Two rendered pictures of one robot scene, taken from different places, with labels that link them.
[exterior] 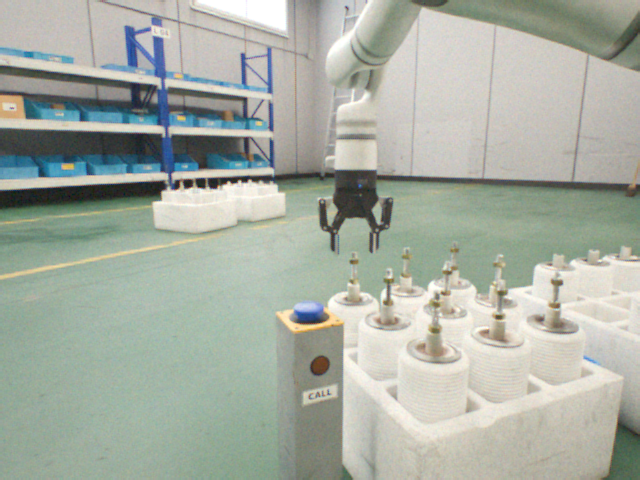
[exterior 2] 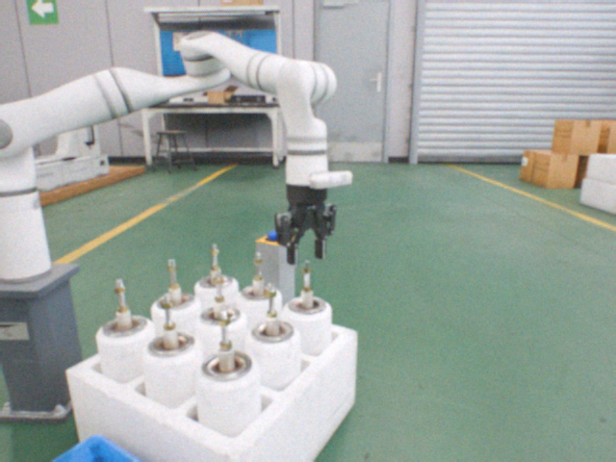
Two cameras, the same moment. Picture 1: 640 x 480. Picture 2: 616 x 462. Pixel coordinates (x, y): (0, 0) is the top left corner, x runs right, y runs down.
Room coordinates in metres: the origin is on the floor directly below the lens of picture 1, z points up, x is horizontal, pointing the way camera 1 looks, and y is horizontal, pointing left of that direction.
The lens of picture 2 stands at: (1.39, -0.49, 0.61)
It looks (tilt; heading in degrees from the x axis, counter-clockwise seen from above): 15 degrees down; 144
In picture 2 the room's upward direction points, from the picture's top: straight up
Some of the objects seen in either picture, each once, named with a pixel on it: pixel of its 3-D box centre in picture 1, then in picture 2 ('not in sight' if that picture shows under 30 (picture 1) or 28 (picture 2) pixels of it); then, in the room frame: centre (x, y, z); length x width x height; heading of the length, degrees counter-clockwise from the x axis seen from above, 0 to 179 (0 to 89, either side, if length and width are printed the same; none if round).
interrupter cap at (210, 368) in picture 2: (452, 283); (226, 366); (0.88, -0.28, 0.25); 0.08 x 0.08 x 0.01
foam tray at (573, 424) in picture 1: (439, 394); (225, 389); (0.73, -0.22, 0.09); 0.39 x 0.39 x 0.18; 24
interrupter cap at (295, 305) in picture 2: (353, 299); (307, 305); (0.78, -0.06, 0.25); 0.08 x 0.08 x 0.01
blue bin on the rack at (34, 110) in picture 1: (49, 111); not in sight; (4.54, 2.70, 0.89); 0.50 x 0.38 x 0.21; 54
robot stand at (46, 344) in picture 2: not in sight; (38, 341); (0.42, -0.51, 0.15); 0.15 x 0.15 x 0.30; 53
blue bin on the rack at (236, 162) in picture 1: (227, 161); not in sight; (6.29, 1.33, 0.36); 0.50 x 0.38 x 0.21; 52
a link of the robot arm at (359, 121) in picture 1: (362, 93); (302, 108); (0.79, -0.07, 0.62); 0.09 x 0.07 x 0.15; 101
